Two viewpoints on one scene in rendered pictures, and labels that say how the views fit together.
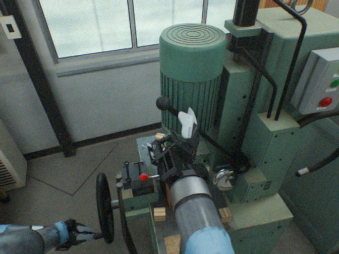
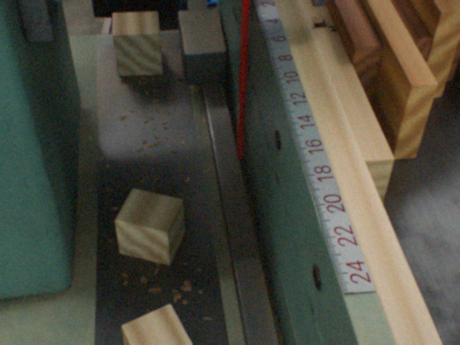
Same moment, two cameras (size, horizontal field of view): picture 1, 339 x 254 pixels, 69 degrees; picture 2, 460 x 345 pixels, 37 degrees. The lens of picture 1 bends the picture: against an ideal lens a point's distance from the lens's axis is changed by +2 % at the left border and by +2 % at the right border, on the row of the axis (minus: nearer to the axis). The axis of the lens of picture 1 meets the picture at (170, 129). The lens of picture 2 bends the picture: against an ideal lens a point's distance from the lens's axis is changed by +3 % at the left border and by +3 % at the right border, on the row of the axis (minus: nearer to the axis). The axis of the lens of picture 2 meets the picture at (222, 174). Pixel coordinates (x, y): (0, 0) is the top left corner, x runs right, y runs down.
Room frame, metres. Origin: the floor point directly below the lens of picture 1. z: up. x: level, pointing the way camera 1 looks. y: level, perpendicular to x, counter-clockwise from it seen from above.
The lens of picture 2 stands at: (1.04, -0.08, 1.19)
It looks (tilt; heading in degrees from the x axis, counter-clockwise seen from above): 44 degrees down; 186
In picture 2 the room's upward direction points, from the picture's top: 1 degrees clockwise
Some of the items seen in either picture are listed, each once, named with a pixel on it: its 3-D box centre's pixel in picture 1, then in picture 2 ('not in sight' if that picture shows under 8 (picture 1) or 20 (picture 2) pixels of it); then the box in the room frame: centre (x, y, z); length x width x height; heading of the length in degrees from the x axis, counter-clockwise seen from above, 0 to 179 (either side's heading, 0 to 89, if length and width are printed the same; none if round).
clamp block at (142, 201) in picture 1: (138, 187); not in sight; (0.57, 0.13, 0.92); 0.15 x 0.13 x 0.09; 14
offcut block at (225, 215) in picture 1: (224, 215); (138, 43); (0.50, -0.22, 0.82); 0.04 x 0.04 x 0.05; 13
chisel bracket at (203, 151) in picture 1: (190, 157); not in sight; (0.63, -0.08, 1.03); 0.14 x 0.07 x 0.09; 104
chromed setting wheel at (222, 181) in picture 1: (229, 178); not in sight; (0.53, -0.21, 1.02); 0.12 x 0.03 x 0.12; 104
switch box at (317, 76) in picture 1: (323, 81); not in sight; (0.56, -0.40, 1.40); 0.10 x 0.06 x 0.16; 104
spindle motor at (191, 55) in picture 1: (189, 86); not in sight; (0.63, -0.06, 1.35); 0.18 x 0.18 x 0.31
